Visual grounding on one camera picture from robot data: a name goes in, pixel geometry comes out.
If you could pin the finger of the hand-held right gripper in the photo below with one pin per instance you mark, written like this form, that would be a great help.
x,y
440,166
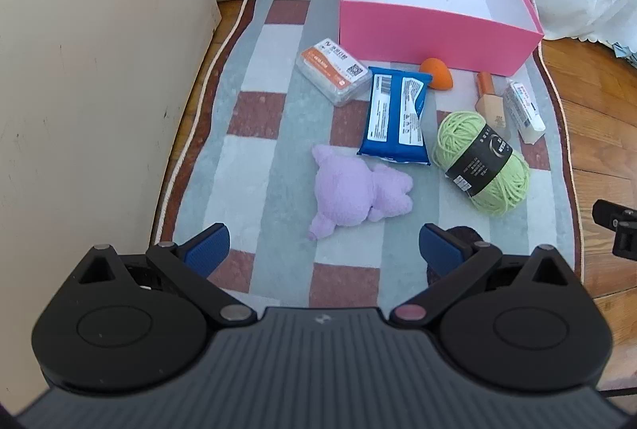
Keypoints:
x,y
624,220

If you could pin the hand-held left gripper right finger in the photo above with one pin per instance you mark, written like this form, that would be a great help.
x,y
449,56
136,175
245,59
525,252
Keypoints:
x,y
440,247

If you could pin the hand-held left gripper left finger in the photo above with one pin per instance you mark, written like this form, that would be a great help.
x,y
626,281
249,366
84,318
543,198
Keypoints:
x,y
206,249

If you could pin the purple plush toy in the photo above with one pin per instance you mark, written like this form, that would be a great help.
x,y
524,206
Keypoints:
x,y
348,190

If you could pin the green yarn ball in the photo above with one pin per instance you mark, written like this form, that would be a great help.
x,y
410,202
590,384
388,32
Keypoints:
x,y
458,135

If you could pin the blue wet wipes packet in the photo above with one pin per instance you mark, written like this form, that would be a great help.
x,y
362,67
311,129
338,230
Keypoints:
x,y
393,110

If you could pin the wooden bottle orange cap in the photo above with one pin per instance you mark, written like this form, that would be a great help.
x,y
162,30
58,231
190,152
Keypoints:
x,y
490,110

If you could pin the white tissue pack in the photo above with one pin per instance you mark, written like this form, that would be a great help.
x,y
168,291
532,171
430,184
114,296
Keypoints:
x,y
522,110

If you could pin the orange makeup sponge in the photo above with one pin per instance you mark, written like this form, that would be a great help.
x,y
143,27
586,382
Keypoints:
x,y
438,73

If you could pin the clear plastic box orange label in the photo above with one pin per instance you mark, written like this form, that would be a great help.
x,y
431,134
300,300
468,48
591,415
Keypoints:
x,y
328,70

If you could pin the pink cardboard box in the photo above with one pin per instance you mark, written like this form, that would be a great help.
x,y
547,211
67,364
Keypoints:
x,y
423,35

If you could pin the checkered rug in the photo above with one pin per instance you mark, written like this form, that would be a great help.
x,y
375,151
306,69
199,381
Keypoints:
x,y
259,190

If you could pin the cardboard scrap pile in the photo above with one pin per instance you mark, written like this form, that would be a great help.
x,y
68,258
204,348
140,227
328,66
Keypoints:
x,y
626,53

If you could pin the beige cabinet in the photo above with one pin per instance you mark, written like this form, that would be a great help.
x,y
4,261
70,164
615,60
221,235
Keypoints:
x,y
89,60

